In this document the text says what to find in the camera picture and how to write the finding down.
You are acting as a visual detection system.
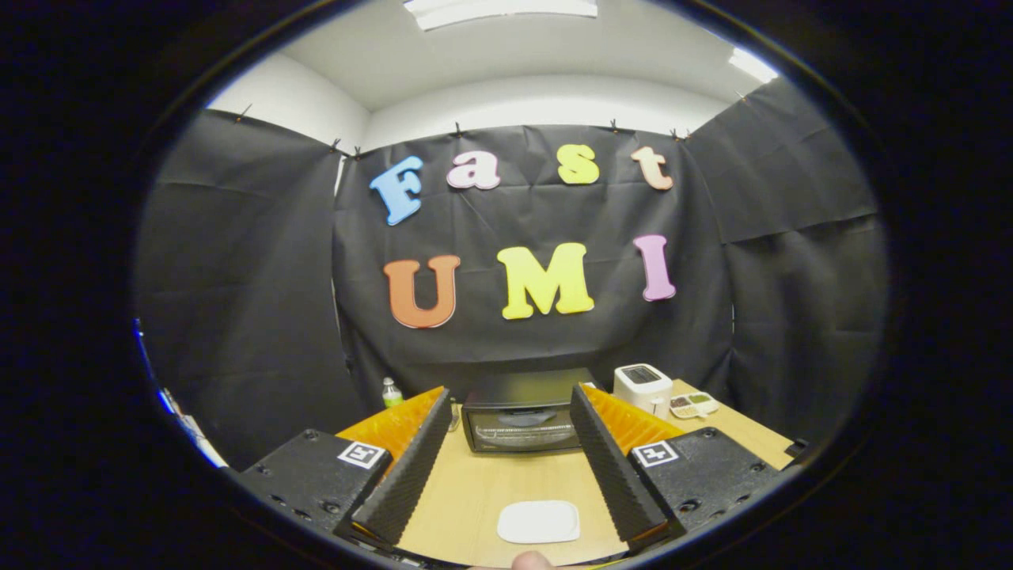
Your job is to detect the white side table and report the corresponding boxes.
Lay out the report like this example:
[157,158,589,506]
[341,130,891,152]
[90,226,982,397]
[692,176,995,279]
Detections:
[157,386,230,469]

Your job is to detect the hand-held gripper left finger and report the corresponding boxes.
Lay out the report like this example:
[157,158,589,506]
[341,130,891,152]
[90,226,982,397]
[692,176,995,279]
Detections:
[237,386,453,547]

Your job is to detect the white square plate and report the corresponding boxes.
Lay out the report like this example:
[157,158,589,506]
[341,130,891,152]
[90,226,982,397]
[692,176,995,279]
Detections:
[496,500,581,545]

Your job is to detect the black toaster oven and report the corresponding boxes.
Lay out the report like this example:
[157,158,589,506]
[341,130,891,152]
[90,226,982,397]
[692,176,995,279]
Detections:
[461,367,602,454]

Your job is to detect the small ceiling light panel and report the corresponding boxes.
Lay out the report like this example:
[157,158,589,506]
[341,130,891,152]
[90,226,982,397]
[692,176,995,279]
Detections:
[728,47,780,84]

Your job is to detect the white seasoning tray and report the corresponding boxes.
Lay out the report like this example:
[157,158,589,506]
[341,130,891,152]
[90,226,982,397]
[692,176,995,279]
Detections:
[669,391,721,420]

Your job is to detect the long ceiling light panel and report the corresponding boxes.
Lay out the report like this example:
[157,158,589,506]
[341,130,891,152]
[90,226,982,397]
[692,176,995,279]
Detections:
[404,0,599,31]

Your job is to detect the white pop-up toaster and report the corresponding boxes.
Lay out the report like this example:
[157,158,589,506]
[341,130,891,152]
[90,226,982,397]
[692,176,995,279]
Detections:
[613,363,674,420]

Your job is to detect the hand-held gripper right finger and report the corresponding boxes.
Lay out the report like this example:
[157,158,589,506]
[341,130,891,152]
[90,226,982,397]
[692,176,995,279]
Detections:
[570,383,800,553]

